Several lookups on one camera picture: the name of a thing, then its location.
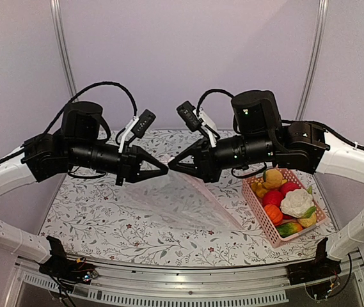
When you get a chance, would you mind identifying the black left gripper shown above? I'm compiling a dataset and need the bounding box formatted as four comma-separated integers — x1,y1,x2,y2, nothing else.
67,139,168,185

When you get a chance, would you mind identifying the clear zip top bag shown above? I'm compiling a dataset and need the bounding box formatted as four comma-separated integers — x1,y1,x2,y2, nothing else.
123,170,242,230

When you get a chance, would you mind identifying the yellow toy lemon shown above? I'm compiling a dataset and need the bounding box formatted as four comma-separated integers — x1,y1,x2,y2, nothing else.
262,169,283,190

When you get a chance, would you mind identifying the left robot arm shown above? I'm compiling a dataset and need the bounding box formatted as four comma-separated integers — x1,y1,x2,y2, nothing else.
0,81,168,278

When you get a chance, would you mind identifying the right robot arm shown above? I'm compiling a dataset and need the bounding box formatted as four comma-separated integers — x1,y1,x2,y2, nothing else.
169,90,364,279

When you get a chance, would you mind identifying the floral table mat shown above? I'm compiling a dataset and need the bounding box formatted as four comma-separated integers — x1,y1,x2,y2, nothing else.
40,170,336,267

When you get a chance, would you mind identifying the pink plastic basket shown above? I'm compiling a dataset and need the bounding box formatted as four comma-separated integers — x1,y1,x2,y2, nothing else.
242,168,328,248

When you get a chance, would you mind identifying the yellow toy banana bunch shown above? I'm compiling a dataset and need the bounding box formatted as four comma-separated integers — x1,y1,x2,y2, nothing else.
251,181,269,199

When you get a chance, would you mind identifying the red toy apple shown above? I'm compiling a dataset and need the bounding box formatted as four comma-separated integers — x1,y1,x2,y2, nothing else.
280,182,300,197
262,190,284,207

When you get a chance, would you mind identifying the orange toy tangerine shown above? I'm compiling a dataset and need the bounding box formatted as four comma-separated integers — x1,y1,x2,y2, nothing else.
264,204,283,226

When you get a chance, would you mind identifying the white toy cauliflower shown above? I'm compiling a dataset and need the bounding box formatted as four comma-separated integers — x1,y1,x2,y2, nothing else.
280,189,314,218

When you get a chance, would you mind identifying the green orange toy mango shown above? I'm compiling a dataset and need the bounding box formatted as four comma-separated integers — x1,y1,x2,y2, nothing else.
276,221,303,238

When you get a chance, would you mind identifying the small circuit board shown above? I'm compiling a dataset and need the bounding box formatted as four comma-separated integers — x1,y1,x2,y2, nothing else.
79,269,99,284

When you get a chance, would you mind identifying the yellow toy corn piece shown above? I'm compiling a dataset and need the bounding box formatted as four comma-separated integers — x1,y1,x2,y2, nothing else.
297,212,317,228

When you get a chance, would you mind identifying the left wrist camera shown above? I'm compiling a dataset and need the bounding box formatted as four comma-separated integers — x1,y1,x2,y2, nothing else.
115,109,156,154

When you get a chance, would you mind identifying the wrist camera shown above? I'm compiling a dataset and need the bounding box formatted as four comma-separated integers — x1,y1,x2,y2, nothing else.
176,101,221,148
115,109,156,154

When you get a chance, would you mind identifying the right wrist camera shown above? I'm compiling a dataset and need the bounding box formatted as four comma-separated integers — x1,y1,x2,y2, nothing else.
176,101,221,148

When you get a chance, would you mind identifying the front aluminium rail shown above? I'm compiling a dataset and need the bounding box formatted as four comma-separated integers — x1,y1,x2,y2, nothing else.
6,252,364,306

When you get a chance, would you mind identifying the left aluminium frame post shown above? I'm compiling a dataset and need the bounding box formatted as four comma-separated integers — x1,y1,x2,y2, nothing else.
49,0,77,98

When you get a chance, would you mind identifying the aluminium frame post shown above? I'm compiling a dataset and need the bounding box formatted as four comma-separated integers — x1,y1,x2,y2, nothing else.
49,0,77,98
295,0,329,121

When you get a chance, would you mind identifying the right aluminium frame post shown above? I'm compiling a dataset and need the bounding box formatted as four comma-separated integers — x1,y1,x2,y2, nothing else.
295,0,329,121

